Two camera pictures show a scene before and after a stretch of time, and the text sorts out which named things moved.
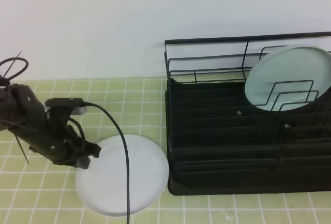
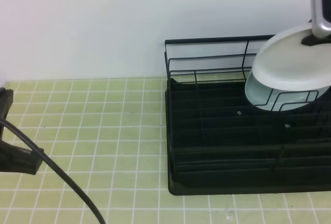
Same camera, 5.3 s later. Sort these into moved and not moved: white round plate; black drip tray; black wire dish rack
Moved: white round plate
Not moved: black drip tray; black wire dish rack
